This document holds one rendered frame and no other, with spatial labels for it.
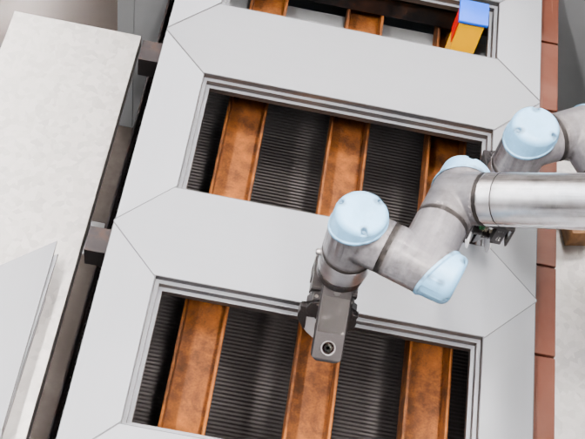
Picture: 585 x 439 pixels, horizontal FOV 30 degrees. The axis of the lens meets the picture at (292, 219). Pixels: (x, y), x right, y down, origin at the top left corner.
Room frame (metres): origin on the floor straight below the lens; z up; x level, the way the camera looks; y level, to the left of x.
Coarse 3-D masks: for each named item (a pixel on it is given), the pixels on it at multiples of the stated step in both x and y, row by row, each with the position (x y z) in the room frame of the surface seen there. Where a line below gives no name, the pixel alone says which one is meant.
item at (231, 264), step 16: (224, 208) 1.02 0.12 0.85; (240, 208) 1.03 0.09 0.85; (256, 208) 1.04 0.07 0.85; (224, 224) 0.99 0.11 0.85; (240, 224) 1.00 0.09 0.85; (256, 224) 1.01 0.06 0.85; (224, 240) 0.96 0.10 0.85; (240, 240) 0.97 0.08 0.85; (256, 240) 0.97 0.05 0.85; (224, 256) 0.93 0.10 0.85; (240, 256) 0.94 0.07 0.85; (256, 256) 0.94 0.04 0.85; (208, 272) 0.89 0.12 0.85; (224, 272) 0.90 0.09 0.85; (240, 272) 0.91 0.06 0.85; (240, 288) 0.88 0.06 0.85
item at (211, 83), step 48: (432, 0) 1.66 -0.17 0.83; (480, 0) 1.68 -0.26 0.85; (240, 96) 1.30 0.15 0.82; (288, 96) 1.31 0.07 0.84; (192, 144) 1.16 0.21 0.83; (480, 144) 1.33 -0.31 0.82; (480, 240) 1.11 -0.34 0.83; (192, 288) 0.86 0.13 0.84; (144, 336) 0.75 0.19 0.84; (432, 336) 0.89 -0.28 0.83; (480, 336) 0.90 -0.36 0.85; (480, 384) 0.82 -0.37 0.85
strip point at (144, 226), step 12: (168, 192) 1.02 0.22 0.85; (144, 204) 0.99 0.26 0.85; (156, 204) 1.00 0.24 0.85; (168, 204) 1.00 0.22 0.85; (120, 216) 0.95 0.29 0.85; (132, 216) 0.96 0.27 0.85; (144, 216) 0.97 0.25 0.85; (156, 216) 0.97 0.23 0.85; (168, 216) 0.98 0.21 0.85; (120, 228) 0.93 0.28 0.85; (132, 228) 0.94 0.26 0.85; (144, 228) 0.94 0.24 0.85; (156, 228) 0.95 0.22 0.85; (132, 240) 0.91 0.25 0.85; (144, 240) 0.92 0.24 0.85; (156, 240) 0.93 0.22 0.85; (144, 252) 0.90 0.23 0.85; (156, 252) 0.90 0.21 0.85; (156, 264) 0.88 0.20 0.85
